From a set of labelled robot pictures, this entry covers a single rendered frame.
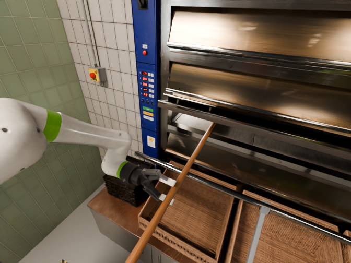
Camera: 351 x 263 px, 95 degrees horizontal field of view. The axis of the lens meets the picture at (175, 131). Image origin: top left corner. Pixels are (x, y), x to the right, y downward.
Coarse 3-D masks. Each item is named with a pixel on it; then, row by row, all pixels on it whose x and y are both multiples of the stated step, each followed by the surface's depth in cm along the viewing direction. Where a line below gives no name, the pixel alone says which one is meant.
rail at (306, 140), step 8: (168, 104) 95; (176, 104) 93; (200, 112) 88; (208, 112) 87; (224, 120) 84; (232, 120) 82; (240, 120) 82; (256, 128) 79; (264, 128) 77; (272, 128) 77; (288, 136) 74; (296, 136) 72; (320, 144) 70; (328, 144) 68
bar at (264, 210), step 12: (144, 156) 93; (168, 168) 88; (204, 180) 81; (228, 192) 76; (252, 204) 73; (264, 204) 72; (264, 216) 72; (288, 216) 68; (312, 228) 65; (324, 228) 64; (252, 240) 71; (348, 240) 61; (252, 252) 69
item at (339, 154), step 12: (168, 108) 96; (204, 108) 100; (216, 108) 102; (216, 120) 86; (252, 120) 90; (264, 120) 92; (252, 132) 80; (264, 132) 78; (288, 132) 80; (300, 132) 82; (312, 132) 84; (300, 144) 73; (312, 144) 71; (336, 144) 74; (348, 144) 76; (348, 156) 67
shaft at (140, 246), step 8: (208, 128) 115; (200, 144) 99; (192, 160) 88; (184, 168) 83; (184, 176) 79; (176, 184) 74; (176, 192) 72; (168, 200) 67; (160, 208) 64; (160, 216) 62; (152, 224) 59; (144, 232) 57; (152, 232) 58; (144, 240) 55; (136, 248) 53; (136, 256) 51
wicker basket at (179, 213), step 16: (208, 176) 125; (160, 192) 135; (192, 192) 135; (144, 208) 112; (176, 208) 129; (192, 208) 130; (208, 208) 131; (224, 208) 126; (144, 224) 111; (160, 224) 118; (176, 224) 119; (208, 224) 120; (224, 224) 109; (160, 240) 110; (176, 240) 100; (208, 240) 111; (192, 256) 100; (208, 256) 91
